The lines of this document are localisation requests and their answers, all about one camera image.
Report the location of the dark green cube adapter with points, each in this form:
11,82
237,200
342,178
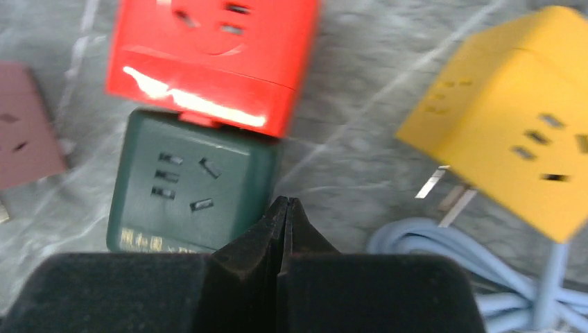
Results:
183,188

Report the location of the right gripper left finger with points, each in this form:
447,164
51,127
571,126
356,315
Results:
224,291

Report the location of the pink cube adapter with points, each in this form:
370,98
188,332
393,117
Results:
29,147

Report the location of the red cube adapter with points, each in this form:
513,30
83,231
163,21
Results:
239,63

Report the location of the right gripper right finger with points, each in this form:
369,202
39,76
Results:
323,290

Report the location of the yellow cube adapter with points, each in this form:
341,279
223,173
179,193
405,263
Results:
508,115

